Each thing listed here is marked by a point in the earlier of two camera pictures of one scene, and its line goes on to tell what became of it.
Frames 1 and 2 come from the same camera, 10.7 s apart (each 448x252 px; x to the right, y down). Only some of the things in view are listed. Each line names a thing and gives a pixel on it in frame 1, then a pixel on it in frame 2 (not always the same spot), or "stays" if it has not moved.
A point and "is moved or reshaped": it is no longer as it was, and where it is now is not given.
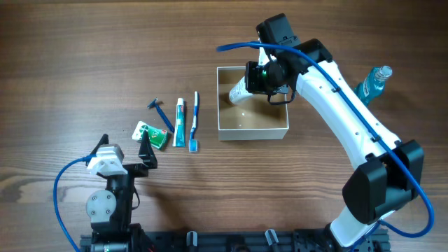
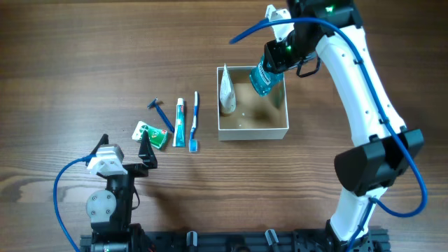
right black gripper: (251, 83) -> (277, 64)
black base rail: (246, 240) stays
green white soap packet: (157, 136) stays
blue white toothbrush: (192, 144) stays
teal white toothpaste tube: (179, 132) stays
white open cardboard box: (253, 119) stays
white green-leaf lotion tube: (239, 93) -> (227, 95)
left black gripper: (148, 159) stays
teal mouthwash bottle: (373, 84) is moved or reshaped
